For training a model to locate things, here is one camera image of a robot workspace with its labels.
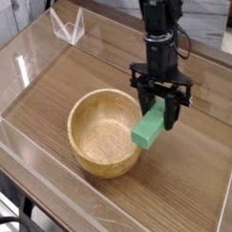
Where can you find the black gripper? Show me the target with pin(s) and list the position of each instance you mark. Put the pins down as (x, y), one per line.
(160, 76)

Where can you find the green rectangular block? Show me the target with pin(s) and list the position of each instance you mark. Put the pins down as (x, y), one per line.
(146, 131)

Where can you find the brown wooden bowl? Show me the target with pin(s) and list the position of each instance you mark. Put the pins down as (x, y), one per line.
(99, 130)

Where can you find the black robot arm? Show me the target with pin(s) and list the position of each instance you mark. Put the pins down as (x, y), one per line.
(161, 17)

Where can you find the clear acrylic corner bracket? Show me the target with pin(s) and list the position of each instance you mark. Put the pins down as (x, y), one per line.
(68, 32)

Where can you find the clear acrylic tray wall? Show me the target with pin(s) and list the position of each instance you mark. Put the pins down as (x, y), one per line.
(76, 203)

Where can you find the black table leg frame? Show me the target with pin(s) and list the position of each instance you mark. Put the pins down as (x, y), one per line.
(28, 220)

